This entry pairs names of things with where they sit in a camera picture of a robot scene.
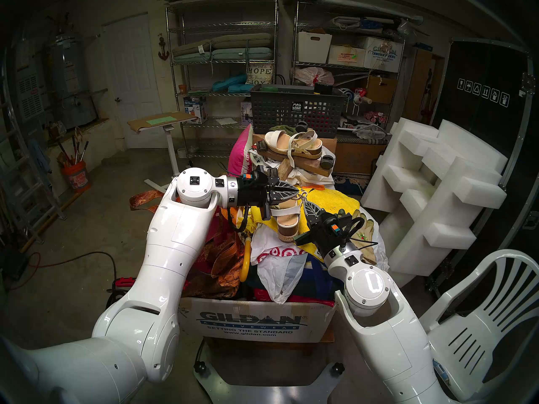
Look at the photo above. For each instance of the long white tube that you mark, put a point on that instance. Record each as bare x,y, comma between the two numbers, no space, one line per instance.
370,9

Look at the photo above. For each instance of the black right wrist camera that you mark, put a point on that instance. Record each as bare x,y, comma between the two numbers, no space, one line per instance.
335,228

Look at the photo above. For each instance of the black flight case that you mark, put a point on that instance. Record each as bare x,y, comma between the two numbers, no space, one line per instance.
484,62

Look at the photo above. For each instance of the olive green cloth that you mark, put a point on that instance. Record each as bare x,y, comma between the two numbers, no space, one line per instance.
282,129

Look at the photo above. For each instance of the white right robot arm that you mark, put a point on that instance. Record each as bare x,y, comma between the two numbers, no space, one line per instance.
391,348

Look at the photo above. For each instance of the yellow terry towel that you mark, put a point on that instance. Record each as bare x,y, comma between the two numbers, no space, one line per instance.
341,201

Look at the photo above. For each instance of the white plastic garden chair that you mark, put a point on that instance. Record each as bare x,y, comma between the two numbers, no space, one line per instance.
463,352

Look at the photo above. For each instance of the blue white appliance box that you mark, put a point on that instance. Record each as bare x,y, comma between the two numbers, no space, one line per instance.
196,110

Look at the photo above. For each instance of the white red-logo plastic bag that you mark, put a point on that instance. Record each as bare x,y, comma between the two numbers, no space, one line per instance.
278,277

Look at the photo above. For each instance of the grey metal ladder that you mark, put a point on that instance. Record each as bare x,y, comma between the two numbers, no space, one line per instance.
52,197

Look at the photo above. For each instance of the blue fabric bag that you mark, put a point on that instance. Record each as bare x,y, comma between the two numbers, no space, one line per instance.
316,281

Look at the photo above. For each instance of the brown wooden chest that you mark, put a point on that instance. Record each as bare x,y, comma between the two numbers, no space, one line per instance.
358,157

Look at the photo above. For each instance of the grey louvred furnace unit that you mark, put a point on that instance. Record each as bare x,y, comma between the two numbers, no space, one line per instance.
30,96

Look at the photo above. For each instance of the white plastic sheet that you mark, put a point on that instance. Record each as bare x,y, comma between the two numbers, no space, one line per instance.
382,260

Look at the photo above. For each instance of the orange plastic bucket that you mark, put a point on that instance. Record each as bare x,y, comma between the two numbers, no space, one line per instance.
77,180

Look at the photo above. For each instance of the brown anchor wall ornament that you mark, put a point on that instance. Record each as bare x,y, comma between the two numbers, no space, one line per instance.
163,54

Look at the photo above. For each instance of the teal seat cushion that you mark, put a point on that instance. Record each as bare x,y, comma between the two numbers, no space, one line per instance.
240,54

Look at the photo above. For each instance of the wooden caster dolly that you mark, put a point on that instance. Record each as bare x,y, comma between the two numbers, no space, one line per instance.
309,163

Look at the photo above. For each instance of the pink pillow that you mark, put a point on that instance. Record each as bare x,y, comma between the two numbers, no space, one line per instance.
240,155

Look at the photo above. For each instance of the red orange patterned fabric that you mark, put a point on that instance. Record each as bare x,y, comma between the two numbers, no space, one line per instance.
219,268

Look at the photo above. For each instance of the blue patterned rug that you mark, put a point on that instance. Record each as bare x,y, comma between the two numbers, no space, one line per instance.
349,184

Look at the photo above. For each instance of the white storage bin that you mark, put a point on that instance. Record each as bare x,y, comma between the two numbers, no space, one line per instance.
313,47

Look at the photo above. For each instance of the brown cardboard box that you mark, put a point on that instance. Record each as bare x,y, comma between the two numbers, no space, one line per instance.
381,89

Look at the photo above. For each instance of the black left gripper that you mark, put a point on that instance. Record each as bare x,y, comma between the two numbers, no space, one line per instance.
252,195

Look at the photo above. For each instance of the white panel door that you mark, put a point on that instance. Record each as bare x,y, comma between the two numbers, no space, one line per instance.
132,70

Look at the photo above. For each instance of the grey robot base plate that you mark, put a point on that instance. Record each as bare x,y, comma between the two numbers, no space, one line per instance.
269,394

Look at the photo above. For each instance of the small orange plastic tool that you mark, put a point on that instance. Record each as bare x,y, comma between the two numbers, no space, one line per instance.
313,187

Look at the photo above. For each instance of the white labelled cardboard box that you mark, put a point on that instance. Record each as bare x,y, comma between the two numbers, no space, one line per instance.
345,56

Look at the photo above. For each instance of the black plastic mesh basket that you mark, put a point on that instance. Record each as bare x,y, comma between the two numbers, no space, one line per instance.
273,108

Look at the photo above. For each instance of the beige green garden glove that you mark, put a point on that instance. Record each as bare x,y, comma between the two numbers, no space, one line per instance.
369,230
342,213

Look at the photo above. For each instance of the pink artificial flowers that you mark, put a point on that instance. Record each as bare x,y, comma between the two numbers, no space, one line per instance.
374,118

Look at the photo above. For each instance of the white overbed rolling table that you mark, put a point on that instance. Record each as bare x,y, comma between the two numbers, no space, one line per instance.
172,155

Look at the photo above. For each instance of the white foam packing block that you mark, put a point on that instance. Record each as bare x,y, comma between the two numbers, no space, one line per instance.
421,222
476,146

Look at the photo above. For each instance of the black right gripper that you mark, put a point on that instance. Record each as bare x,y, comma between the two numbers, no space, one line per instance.
331,239

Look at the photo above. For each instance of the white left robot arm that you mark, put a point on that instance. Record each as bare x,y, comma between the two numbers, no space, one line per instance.
172,247

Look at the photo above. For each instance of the white Gildan activewear carton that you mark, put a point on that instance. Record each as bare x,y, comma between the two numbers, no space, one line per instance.
252,321
383,54

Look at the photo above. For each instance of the teal pillow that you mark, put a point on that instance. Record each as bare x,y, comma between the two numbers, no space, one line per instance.
229,83

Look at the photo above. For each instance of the beige seat cushion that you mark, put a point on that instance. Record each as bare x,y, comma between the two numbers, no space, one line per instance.
240,40

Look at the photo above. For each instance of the white red plastic bag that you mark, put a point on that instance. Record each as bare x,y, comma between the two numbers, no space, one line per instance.
313,75

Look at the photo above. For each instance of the grey water heater tank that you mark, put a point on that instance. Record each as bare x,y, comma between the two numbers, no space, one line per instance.
71,79

